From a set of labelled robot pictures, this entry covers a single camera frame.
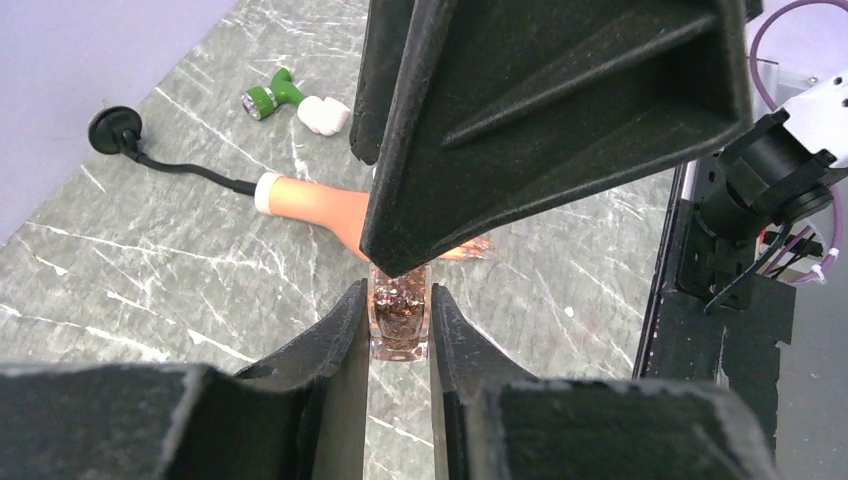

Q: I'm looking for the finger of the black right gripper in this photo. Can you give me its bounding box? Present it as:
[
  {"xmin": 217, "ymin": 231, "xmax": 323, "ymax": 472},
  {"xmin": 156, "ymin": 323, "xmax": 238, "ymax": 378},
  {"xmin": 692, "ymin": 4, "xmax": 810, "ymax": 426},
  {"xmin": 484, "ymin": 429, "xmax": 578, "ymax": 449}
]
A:
[
  {"xmin": 349, "ymin": 0, "xmax": 415, "ymax": 166},
  {"xmin": 360, "ymin": 1, "xmax": 756, "ymax": 276}
]

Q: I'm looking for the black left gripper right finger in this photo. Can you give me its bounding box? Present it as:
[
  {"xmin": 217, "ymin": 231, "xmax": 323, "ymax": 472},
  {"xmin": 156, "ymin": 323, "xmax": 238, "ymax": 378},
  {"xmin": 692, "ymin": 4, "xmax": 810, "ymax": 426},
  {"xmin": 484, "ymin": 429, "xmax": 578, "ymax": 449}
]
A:
[{"xmin": 430, "ymin": 285, "xmax": 779, "ymax": 479}]

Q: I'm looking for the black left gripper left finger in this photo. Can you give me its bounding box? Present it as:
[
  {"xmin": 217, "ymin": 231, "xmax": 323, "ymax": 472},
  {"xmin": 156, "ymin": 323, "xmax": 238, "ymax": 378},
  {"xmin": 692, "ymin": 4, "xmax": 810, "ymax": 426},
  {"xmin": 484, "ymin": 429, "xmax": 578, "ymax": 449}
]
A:
[{"xmin": 1, "ymin": 280, "xmax": 369, "ymax": 479}]

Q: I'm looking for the glitter nail polish bottle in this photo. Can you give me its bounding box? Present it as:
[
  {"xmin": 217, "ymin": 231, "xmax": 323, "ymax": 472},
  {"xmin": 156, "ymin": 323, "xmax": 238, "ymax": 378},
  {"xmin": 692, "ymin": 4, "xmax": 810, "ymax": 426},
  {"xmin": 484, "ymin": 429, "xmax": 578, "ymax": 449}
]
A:
[{"xmin": 367, "ymin": 264, "xmax": 432, "ymax": 362}]

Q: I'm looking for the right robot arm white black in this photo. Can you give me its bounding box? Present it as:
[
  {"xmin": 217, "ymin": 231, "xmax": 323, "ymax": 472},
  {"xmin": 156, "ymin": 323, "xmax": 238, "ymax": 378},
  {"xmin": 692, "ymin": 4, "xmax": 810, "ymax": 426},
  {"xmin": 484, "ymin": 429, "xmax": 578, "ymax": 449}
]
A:
[{"xmin": 350, "ymin": 1, "xmax": 846, "ymax": 277}]

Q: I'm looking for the white pipe fitting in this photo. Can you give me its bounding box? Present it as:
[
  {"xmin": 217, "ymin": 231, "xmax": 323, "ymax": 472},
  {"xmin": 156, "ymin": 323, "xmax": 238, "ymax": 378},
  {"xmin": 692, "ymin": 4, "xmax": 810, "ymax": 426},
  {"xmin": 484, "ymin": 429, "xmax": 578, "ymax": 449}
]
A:
[{"xmin": 297, "ymin": 96, "xmax": 351, "ymax": 137}]

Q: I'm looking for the green pipe fitting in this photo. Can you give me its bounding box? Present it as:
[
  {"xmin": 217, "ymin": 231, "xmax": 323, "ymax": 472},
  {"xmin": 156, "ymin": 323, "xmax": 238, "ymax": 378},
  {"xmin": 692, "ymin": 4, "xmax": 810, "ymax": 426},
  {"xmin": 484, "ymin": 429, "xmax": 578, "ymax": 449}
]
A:
[{"xmin": 241, "ymin": 68, "xmax": 306, "ymax": 121}]

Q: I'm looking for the mannequin practice hand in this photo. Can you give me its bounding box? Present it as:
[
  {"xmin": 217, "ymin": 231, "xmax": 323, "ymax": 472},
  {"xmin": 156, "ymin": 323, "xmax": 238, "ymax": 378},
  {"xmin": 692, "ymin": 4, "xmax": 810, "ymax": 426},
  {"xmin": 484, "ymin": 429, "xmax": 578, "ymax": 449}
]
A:
[{"xmin": 254, "ymin": 172, "xmax": 495, "ymax": 265}]

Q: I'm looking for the black flexible stand with base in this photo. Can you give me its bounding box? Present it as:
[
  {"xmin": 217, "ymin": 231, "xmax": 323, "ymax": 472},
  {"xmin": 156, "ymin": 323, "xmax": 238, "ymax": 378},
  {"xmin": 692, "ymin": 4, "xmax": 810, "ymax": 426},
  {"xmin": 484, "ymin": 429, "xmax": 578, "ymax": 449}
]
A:
[{"xmin": 87, "ymin": 105, "xmax": 260, "ymax": 198}]

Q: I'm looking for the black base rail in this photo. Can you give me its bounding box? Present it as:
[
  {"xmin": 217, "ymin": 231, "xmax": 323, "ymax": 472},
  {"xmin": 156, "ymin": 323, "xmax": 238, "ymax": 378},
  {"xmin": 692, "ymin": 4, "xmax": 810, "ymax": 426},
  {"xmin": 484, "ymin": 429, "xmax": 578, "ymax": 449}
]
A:
[{"xmin": 633, "ymin": 159, "xmax": 797, "ymax": 447}]

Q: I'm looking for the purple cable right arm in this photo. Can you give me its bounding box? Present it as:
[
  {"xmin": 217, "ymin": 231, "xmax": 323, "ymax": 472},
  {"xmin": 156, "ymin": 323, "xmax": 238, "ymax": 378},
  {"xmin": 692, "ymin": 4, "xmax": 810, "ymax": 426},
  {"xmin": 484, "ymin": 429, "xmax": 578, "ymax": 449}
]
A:
[{"xmin": 748, "ymin": 0, "xmax": 848, "ymax": 286}]

